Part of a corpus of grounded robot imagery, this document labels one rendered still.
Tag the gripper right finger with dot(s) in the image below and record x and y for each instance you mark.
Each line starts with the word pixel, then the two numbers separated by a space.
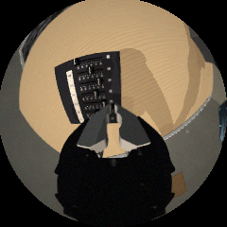
pixel 135 132

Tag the black lighting desk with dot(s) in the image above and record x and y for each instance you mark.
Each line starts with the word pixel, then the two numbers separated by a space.
pixel 77 84

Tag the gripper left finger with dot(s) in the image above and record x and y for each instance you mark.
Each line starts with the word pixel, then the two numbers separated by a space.
pixel 91 134

